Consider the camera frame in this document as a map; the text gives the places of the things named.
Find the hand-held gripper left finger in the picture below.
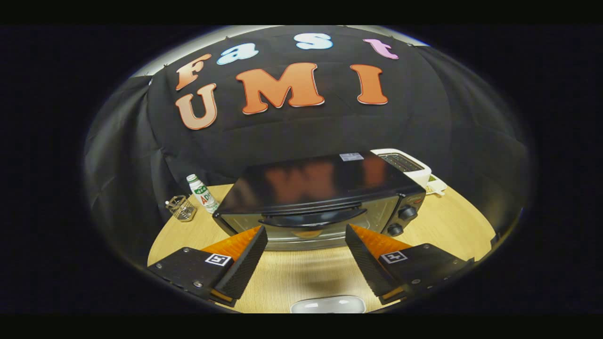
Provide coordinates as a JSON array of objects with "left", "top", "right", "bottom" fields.
[{"left": 146, "top": 226, "right": 269, "bottom": 307}]

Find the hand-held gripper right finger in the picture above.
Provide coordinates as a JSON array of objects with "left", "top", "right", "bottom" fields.
[{"left": 345, "top": 224, "right": 475, "bottom": 306}]

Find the black toaster oven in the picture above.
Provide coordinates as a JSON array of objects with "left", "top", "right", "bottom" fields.
[{"left": 212, "top": 151, "right": 427, "bottom": 251}]

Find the white bottle green label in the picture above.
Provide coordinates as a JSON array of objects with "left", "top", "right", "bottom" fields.
[{"left": 186, "top": 174, "right": 220, "bottom": 214}]

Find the small white dish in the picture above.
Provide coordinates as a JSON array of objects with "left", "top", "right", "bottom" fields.
[{"left": 425, "top": 174, "right": 448, "bottom": 197}]

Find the wire mesh holder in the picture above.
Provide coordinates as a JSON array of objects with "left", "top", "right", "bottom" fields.
[{"left": 165, "top": 194, "right": 197, "bottom": 222}]

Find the white slot toaster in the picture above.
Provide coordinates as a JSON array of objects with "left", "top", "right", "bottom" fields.
[{"left": 370, "top": 148, "right": 432, "bottom": 189}]

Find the white plate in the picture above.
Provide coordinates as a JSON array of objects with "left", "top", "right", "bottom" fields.
[{"left": 289, "top": 295, "right": 367, "bottom": 314}]

